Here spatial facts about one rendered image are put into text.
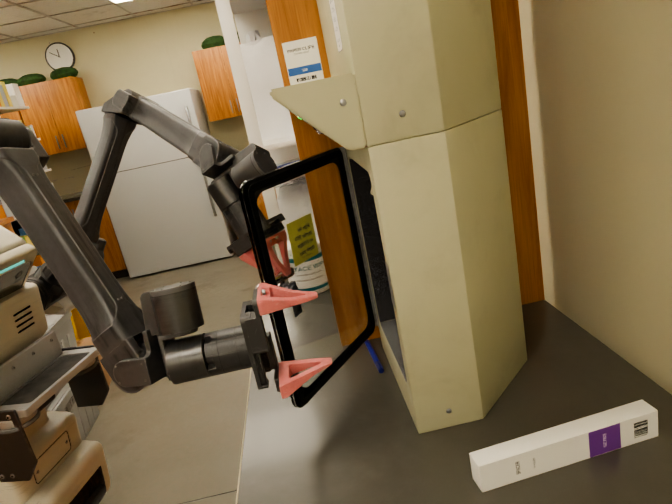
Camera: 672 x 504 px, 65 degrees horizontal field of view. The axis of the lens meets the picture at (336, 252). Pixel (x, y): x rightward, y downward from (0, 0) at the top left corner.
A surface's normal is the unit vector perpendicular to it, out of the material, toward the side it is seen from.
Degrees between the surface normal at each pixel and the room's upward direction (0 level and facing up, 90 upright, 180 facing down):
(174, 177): 90
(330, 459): 0
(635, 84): 90
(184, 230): 90
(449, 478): 0
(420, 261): 90
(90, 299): 77
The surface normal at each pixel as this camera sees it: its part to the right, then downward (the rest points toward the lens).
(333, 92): 0.10, 0.27
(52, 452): 0.99, 0.00
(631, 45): -0.98, 0.22
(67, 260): -0.28, 0.12
